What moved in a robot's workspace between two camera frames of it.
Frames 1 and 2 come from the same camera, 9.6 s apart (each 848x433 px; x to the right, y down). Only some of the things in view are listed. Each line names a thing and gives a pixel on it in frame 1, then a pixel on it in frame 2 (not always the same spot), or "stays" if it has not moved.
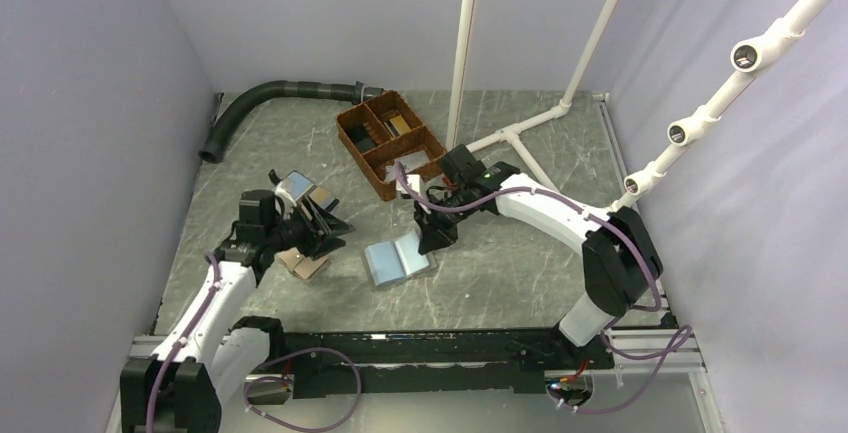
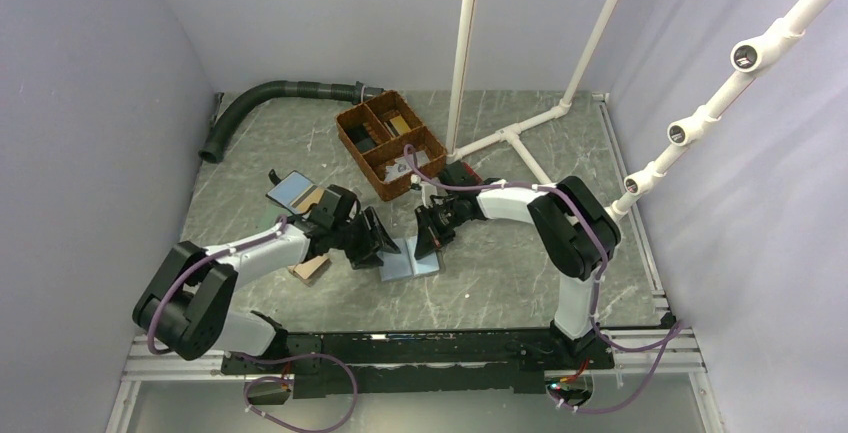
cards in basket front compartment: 410,162 stays
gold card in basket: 400,125 stays
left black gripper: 330,223 to 374,240
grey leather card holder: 391,261 stays
